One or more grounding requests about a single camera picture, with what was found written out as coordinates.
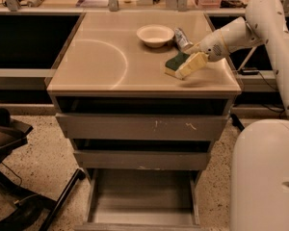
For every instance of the silver metal can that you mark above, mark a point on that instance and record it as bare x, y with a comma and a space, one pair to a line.
181, 40

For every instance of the green and yellow sponge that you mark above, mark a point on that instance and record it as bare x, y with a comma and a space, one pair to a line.
172, 65

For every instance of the grey drawer cabinet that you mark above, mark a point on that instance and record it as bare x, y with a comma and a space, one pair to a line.
105, 58

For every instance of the grey middle drawer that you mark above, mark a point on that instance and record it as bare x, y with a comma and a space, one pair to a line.
150, 155

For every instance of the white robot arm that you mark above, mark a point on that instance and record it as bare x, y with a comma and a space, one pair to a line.
263, 24

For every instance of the black stand right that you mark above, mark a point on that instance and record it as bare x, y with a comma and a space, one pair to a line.
236, 122

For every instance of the grey open bottom drawer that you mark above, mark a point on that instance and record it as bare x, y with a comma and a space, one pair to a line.
141, 200

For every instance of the grey top drawer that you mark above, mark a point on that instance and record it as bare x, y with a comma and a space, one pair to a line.
144, 119

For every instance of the white bowl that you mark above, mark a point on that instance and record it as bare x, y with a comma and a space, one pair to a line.
155, 36

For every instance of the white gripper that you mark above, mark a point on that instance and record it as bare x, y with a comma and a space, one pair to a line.
212, 49

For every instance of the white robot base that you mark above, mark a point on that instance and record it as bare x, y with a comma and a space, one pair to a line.
259, 199

